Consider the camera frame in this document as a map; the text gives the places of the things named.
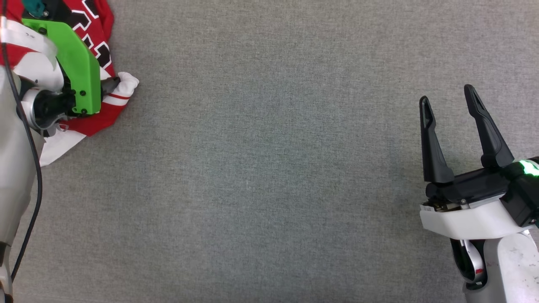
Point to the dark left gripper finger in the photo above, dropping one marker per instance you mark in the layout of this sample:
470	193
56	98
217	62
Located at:
109	85

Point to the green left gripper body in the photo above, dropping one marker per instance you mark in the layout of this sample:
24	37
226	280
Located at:
80	63

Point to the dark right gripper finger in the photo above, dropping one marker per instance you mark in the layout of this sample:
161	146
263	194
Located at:
492	143
433	160

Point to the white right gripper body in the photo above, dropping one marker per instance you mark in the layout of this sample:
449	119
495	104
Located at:
467	221

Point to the red and white sports jersey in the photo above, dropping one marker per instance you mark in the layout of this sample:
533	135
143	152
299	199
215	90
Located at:
90	25

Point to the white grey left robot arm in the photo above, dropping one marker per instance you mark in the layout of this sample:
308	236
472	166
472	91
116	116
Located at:
14	160

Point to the white paper label band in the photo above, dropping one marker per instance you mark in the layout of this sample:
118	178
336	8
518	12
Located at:
29	42

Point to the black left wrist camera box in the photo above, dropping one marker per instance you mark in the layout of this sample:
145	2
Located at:
57	10

